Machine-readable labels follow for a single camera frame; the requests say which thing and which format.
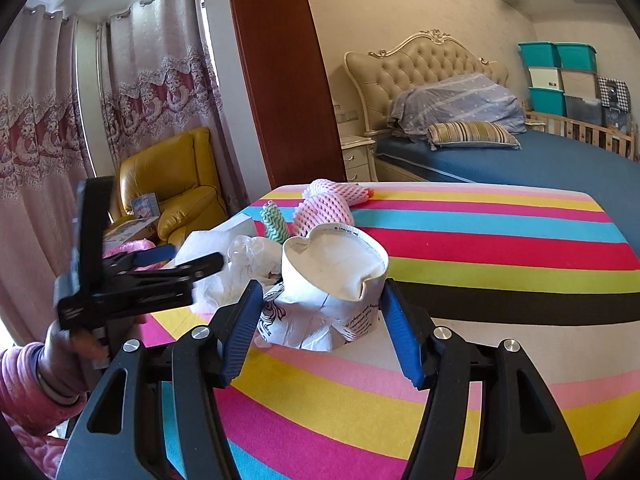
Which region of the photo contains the left hand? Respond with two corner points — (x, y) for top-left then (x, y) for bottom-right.
(35, 321), (110, 405)

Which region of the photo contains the striped colourful table cover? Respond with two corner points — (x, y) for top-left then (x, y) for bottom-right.
(134, 180), (640, 480)

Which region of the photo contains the pink bag trash bin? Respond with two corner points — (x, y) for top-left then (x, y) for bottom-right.
(103, 238), (156, 260)

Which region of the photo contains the pink orange foam net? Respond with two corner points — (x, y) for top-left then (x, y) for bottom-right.
(303, 179), (373, 206)

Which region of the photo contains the pink foam fruit net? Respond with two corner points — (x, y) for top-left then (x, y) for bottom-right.
(292, 192), (355, 237)

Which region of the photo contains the striped gold pillow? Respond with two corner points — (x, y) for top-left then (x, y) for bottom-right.
(427, 122), (521, 150)

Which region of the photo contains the large white book box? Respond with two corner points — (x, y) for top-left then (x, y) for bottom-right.
(103, 217), (158, 252)

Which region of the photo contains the white paper bag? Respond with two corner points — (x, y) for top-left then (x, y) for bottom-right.
(257, 223), (390, 352)

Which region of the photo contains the yellow leather armchair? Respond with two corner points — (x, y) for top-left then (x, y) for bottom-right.
(108, 127), (229, 247)

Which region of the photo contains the teal storage bin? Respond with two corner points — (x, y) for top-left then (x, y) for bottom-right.
(528, 87), (566, 116)
(555, 42), (598, 72)
(518, 41), (562, 68)

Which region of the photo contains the lower teal storage bin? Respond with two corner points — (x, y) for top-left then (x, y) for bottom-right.
(528, 87), (566, 116)

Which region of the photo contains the cream bedside table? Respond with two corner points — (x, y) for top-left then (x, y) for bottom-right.
(341, 136), (378, 182)

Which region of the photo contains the dark red wooden door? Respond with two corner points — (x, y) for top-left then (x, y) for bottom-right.
(230, 0), (346, 188)

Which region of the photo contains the blue sheet bed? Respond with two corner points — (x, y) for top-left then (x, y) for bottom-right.
(376, 130), (640, 252)

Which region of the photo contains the beige cardboard box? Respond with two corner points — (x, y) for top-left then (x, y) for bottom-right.
(560, 68), (599, 100)

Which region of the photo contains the beige tufted headboard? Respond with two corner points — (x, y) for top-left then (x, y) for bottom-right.
(343, 29), (509, 136)

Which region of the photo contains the pink sleeve left forearm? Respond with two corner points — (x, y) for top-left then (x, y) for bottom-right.
(0, 342), (87, 479)

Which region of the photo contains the white storage box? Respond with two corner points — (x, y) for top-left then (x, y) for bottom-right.
(527, 67), (563, 91)

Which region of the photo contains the grey dotted quilt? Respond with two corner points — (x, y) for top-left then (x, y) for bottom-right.
(387, 73), (526, 136)

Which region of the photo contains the grey storage bin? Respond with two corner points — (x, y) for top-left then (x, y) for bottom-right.
(565, 96), (603, 126)

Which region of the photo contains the teal storage bin left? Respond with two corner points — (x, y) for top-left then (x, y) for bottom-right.
(518, 41), (562, 68)

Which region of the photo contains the small blue picture book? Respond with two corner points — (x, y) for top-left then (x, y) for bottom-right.
(131, 193), (160, 219)

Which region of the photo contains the teal storage bin right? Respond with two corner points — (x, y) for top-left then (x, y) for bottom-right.
(555, 42), (598, 72)

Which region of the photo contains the wooden crib rail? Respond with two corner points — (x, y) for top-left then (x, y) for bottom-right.
(525, 110), (636, 162)

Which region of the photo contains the pink lace curtain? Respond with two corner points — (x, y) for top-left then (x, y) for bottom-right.
(1, 0), (247, 344)

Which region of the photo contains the clear plastic bag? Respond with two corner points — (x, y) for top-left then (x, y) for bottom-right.
(175, 231), (282, 316)

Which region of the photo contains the black white checkered bag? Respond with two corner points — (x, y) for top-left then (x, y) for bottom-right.
(598, 77), (631, 113)

